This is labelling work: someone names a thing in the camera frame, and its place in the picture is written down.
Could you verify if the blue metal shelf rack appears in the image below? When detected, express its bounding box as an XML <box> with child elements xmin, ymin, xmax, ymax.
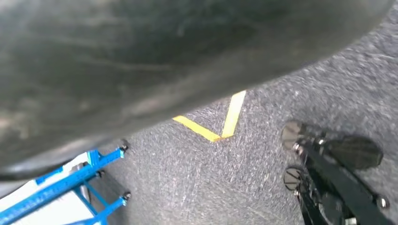
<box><xmin>0</xmin><ymin>144</ymin><xmax>132</xmax><ymax>225</ymax></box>

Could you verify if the white plastic storage bin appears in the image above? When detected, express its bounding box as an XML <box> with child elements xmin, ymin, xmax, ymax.
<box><xmin>0</xmin><ymin>152</ymin><xmax>95</xmax><ymax>225</ymax></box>

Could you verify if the black robot foot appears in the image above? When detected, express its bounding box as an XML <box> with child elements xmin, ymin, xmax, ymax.
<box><xmin>281</xmin><ymin>119</ymin><xmax>398</xmax><ymax>225</ymax></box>

